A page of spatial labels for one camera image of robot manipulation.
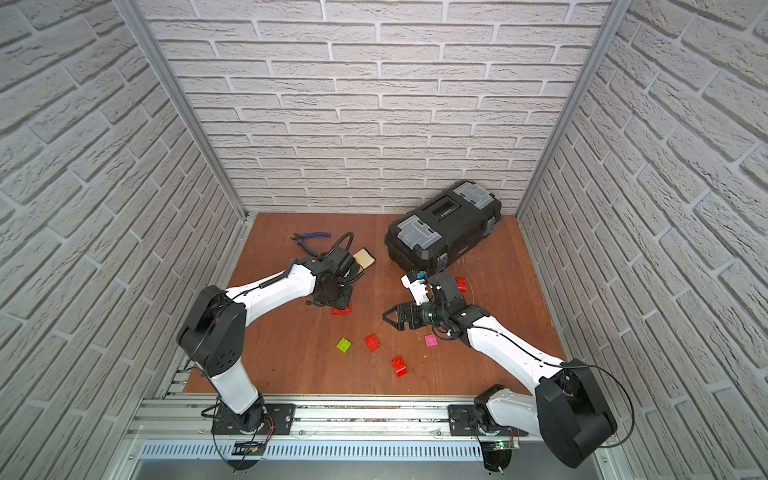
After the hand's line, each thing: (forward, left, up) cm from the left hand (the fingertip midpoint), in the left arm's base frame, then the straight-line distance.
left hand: (346, 297), depth 90 cm
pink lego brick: (-13, -26, -3) cm, 29 cm away
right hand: (-9, -15, +6) cm, 19 cm away
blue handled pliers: (+30, +18, -5) cm, 35 cm away
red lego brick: (-13, -8, -4) cm, 16 cm away
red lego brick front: (-20, -16, -4) cm, 26 cm away
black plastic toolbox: (+20, -31, +12) cm, 39 cm away
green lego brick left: (-13, 0, -4) cm, 14 cm away
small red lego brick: (-3, +1, -4) cm, 5 cm away
